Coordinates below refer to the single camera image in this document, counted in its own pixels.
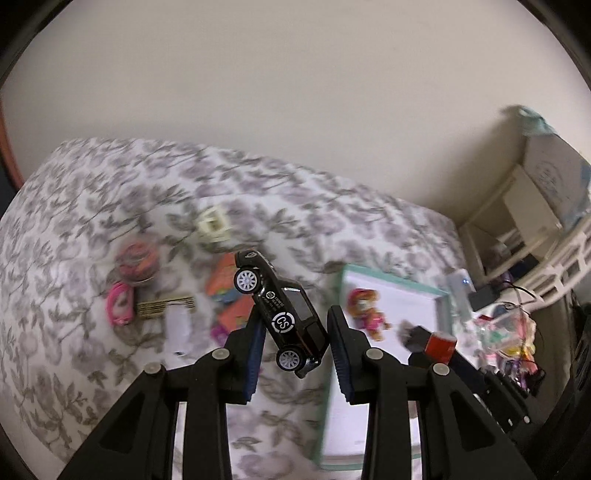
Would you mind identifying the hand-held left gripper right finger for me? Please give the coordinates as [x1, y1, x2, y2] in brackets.
[327, 305, 536, 480]

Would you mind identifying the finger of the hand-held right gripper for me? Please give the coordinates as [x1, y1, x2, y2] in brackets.
[450, 351, 491, 398]
[407, 325, 435, 367]

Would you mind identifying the red-haired doll figure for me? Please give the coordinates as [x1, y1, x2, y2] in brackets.
[346, 288, 393, 342]

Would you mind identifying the pink plastic toy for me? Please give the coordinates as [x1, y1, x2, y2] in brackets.
[106, 282, 136, 328]

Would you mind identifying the black toy car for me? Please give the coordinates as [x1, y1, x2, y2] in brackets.
[233, 249, 333, 379]

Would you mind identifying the clear plastic bag of trinkets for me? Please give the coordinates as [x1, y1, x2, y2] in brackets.
[466, 305, 540, 372]

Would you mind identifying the white shelf unit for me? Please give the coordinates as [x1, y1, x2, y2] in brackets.
[459, 164, 565, 288]

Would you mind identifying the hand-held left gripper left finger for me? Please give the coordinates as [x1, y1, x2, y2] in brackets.
[58, 307, 267, 480]

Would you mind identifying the clear ball with orange dragon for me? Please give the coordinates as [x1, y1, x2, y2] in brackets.
[116, 242, 158, 283]

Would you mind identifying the orange wooden door frame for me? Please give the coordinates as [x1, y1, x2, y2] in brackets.
[0, 104, 24, 191]

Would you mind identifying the red cube block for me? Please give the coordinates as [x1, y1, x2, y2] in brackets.
[425, 331, 459, 365]

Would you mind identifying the cardboard box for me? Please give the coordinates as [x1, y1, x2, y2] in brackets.
[503, 105, 591, 232]

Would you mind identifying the white power bank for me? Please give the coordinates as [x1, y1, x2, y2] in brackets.
[445, 270, 476, 306]

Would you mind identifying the wooden comb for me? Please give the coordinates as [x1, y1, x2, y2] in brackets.
[136, 294, 197, 318]

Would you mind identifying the black cable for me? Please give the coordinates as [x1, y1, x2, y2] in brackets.
[505, 282, 544, 304]

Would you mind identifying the white slatted basket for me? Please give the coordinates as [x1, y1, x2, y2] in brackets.
[538, 217, 591, 306]

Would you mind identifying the cream square plastic piece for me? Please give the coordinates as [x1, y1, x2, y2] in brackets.
[194, 206, 232, 245]

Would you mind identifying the white tray with teal rim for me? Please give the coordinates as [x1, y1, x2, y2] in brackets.
[318, 264, 455, 472]

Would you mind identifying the black adapter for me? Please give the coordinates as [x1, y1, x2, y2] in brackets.
[468, 286, 500, 313]

